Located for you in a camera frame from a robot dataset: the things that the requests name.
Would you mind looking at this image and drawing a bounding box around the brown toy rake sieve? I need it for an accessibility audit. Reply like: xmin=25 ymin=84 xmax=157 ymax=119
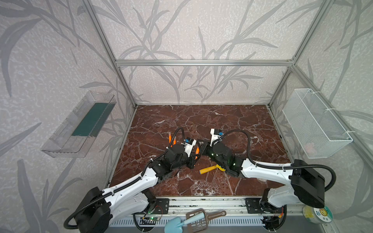
xmin=186 ymin=208 xmax=227 ymax=233

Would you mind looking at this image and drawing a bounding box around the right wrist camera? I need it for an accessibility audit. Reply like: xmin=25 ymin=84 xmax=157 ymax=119
xmin=210 ymin=129 xmax=223 ymax=147

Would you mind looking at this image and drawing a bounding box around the clear plastic wall bin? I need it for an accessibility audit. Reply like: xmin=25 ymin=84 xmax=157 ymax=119
xmin=41 ymin=91 xmax=117 ymax=158

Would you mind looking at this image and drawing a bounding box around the white wire mesh basket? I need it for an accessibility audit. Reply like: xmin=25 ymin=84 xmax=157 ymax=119
xmin=283 ymin=88 xmax=353 ymax=159

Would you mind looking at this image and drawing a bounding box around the yellow toy shovel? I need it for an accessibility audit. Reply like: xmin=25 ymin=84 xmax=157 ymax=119
xmin=199 ymin=165 xmax=225 ymax=174

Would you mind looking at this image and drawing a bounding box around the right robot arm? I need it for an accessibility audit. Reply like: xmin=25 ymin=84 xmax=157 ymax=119
xmin=197 ymin=141 xmax=337 ymax=208

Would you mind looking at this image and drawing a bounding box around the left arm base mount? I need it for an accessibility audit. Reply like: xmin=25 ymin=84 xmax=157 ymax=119
xmin=144 ymin=198 xmax=170 ymax=215

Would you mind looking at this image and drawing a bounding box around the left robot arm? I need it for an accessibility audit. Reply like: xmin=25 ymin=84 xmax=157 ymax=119
xmin=63 ymin=139 xmax=196 ymax=233

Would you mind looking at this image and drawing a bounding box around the light blue toy shovel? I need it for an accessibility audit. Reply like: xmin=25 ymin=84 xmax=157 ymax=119
xmin=164 ymin=213 xmax=205 ymax=233

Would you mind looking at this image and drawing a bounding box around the small circuit board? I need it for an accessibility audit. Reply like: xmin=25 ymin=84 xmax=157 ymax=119
xmin=141 ymin=216 xmax=160 ymax=225

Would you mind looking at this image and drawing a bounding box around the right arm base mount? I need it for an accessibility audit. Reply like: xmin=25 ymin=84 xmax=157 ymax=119
xmin=245 ymin=198 xmax=276 ymax=214

